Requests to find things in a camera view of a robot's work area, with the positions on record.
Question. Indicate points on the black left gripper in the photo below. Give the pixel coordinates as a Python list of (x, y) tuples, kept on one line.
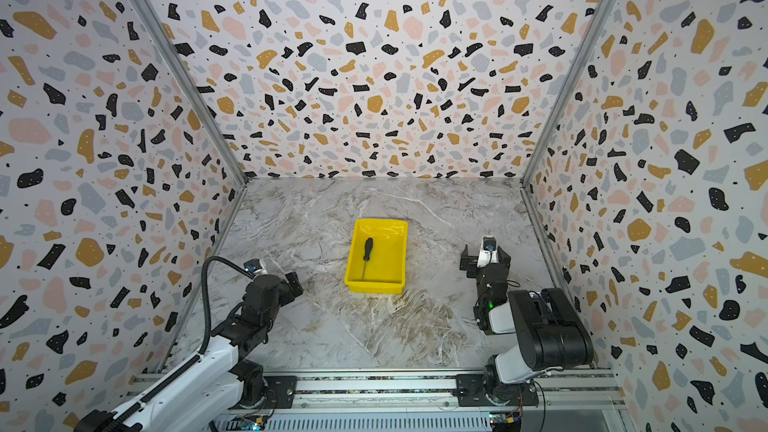
[(288, 294)]

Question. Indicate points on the black handled screwdriver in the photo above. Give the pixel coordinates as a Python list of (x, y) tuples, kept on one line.
[(368, 248)]

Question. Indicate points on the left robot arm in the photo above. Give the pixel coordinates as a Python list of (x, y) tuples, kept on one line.
[(208, 383)]

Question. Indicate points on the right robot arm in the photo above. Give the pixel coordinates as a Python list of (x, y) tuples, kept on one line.
[(550, 335)]

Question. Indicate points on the yellow plastic bin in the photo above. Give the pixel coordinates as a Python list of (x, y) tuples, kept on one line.
[(386, 271)]

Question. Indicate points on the left electronics board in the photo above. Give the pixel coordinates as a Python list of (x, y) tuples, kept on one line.
[(250, 422)]

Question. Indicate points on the electronics board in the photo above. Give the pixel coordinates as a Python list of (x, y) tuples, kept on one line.
[(250, 422), (505, 422)]

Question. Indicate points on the right electronics board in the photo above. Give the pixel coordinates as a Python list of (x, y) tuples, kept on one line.
[(505, 422)]

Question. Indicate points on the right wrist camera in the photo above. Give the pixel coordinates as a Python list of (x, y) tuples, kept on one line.
[(488, 253)]

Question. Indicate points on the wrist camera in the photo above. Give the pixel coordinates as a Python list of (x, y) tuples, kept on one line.
[(488, 253), (254, 268)]

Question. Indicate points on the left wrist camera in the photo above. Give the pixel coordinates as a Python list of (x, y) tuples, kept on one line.
[(254, 268)]

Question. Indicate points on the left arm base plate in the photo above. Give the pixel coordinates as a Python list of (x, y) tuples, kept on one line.
[(282, 393)]

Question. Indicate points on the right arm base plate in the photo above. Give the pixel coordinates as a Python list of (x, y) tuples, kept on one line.
[(475, 390)]

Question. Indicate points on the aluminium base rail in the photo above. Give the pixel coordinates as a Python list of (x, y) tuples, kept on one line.
[(421, 400)]

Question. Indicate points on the left aluminium corner post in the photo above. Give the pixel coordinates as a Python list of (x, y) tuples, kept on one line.
[(170, 56)]

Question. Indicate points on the aluminium corner post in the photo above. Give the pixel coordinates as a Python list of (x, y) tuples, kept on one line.
[(583, 54), (170, 56)]

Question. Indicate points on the right aluminium corner post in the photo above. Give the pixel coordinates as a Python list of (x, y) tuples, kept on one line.
[(583, 54)]

